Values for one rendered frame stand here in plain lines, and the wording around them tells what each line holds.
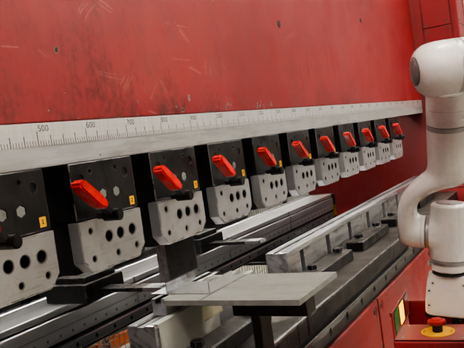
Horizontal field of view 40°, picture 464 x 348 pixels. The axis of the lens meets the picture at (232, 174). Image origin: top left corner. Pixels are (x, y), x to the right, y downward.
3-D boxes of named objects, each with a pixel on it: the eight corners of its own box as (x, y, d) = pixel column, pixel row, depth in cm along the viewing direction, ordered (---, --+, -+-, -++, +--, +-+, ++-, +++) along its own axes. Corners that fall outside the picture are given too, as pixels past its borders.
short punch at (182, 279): (171, 293, 118) (163, 242, 117) (162, 293, 118) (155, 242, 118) (199, 278, 126) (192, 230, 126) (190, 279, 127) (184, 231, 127)
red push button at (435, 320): (446, 337, 139) (444, 321, 139) (427, 337, 141) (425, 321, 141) (448, 331, 143) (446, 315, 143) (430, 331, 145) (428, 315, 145)
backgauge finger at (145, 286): (149, 304, 119) (145, 277, 119) (46, 304, 131) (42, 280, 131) (184, 286, 129) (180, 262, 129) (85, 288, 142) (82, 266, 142)
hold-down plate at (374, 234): (364, 251, 194) (362, 241, 194) (346, 252, 196) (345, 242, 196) (389, 232, 220) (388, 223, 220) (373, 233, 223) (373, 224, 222)
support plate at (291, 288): (300, 306, 101) (299, 300, 101) (163, 306, 114) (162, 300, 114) (337, 277, 117) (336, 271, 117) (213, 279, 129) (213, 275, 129)
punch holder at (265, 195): (263, 209, 146) (253, 137, 145) (230, 212, 150) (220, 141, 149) (288, 199, 159) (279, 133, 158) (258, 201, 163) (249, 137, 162)
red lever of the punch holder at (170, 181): (166, 162, 107) (195, 192, 114) (146, 164, 109) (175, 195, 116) (163, 170, 106) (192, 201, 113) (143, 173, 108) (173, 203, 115)
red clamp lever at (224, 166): (224, 152, 125) (246, 179, 131) (206, 154, 127) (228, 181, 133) (221, 159, 124) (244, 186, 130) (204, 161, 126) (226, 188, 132)
